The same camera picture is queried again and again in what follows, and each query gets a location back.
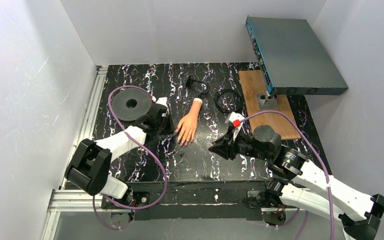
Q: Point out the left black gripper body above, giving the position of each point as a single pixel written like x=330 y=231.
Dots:
x=165 y=122

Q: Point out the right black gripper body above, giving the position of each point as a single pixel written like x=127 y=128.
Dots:
x=230 y=146

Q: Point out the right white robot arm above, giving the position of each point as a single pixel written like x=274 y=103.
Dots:
x=302 y=184

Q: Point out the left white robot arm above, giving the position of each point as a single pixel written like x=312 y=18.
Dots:
x=89 y=167

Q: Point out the mannequin hand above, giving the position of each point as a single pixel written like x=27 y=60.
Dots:
x=187 y=126

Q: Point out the grey round disc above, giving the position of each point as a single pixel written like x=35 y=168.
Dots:
x=131 y=103

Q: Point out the wooden board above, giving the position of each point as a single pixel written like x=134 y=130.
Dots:
x=252 y=83

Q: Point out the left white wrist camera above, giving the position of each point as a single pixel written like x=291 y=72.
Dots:
x=163 y=101

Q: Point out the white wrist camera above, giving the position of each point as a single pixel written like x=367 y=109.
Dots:
x=163 y=101
x=234 y=119

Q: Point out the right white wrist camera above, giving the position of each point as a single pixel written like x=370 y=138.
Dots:
x=234 y=119

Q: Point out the metal stand mount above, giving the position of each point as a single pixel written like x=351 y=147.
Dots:
x=267 y=101

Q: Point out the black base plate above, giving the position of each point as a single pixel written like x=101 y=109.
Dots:
x=205 y=200

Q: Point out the blue network switch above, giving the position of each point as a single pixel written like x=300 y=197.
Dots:
x=292 y=59

